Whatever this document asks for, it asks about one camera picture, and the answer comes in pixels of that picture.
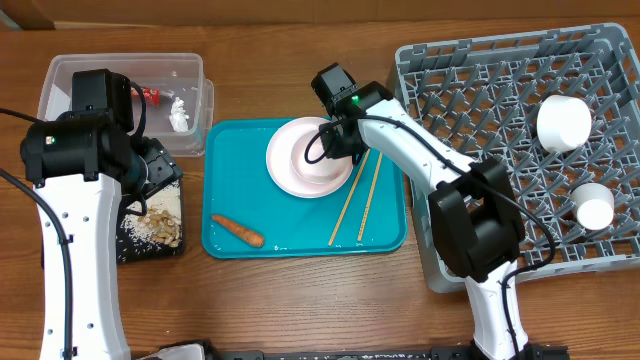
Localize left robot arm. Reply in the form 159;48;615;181
20;69;183;359

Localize orange carrot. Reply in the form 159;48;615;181
211;214;265;248

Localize nut shell food scraps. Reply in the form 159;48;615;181
133;210;183;248

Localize pink plate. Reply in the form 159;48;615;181
266;117;351;198

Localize white tissue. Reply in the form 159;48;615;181
169;97;189;133

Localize teal serving tray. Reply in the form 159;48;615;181
201;118;408;259

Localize black rectangular tray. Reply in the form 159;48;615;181
116;179;185;264

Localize spilled white rice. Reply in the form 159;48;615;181
122;181;182;253

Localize red snack wrapper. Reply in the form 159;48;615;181
139;87;161;106

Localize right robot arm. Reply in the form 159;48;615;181
311;63;528;359

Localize white bowl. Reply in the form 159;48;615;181
536;95;592;153

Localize white cup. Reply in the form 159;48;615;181
570;183;614;231

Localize grey dishwasher rack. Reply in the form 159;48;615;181
387;23;639;280

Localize wooden chopstick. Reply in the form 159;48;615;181
328;150;370;247
357;153;383;243

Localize clear plastic waste bin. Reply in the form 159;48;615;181
37;53;214;157

